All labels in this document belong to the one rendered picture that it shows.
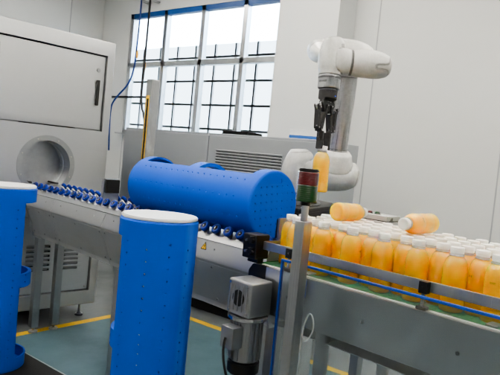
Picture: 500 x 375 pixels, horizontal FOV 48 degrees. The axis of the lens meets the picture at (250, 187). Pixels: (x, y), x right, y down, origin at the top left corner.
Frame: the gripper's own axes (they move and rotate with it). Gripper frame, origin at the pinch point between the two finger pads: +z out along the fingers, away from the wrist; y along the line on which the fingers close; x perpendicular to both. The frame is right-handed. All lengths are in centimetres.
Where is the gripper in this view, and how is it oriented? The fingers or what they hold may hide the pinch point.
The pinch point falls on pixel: (323, 140)
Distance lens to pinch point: 223.6
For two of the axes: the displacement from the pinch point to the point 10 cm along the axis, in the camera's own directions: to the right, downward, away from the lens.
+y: -7.1, -0.9, -7.0
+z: -1.0, 9.9, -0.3
